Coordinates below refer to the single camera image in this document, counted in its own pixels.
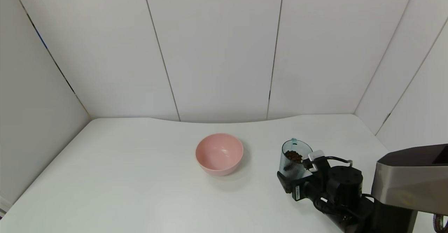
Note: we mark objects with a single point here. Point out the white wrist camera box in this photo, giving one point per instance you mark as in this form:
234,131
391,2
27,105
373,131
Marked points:
316,157

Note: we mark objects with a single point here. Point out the brown coffee beans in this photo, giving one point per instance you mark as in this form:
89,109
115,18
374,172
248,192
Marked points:
294,156

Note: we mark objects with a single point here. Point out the pink bowl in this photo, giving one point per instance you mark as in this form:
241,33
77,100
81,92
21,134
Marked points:
219,154

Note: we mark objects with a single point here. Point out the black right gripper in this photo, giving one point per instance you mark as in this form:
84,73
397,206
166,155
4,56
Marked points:
298,192

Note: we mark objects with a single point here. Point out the blue ribbed transparent cup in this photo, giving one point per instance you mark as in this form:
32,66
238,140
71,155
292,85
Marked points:
287,164

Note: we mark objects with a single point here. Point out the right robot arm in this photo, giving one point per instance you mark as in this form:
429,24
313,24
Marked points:
406,187

